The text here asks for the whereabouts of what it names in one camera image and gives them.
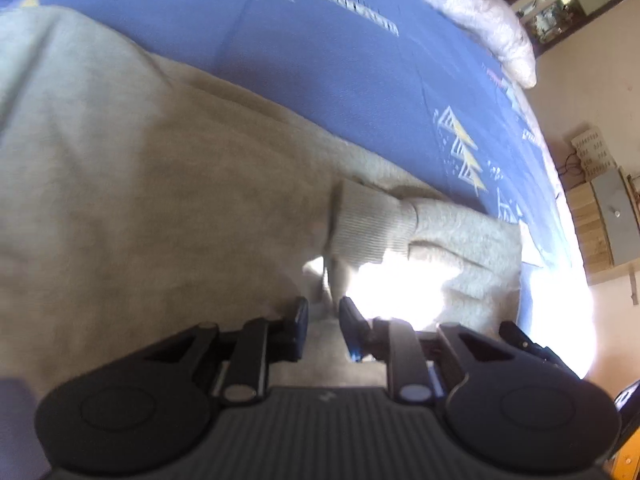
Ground light grey sweatpants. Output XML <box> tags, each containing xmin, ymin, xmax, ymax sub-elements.
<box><xmin>1</xmin><ymin>6</ymin><xmax>521</xmax><ymax>394</ymax></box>

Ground blue patterned bed sheet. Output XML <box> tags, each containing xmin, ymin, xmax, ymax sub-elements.
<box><xmin>0</xmin><ymin>0</ymin><xmax>566</xmax><ymax>480</ymax></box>

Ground white floral quilt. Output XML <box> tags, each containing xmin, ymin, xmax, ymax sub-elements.
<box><xmin>423</xmin><ymin>0</ymin><xmax>537</xmax><ymax>89</ymax></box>

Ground white perforated wall box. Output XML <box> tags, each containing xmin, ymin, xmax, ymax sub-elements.
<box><xmin>570</xmin><ymin>127</ymin><xmax>617</xmax><ymax>182</ymax></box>

